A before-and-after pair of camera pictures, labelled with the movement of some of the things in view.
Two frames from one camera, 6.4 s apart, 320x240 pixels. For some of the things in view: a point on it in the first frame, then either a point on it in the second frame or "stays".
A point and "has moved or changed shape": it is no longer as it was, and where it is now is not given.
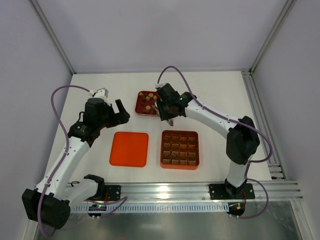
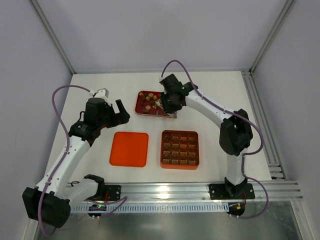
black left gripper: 115,116 stays
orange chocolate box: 179,150 stays
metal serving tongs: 170,121 has moved or changed shape
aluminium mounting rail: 282,189 stays
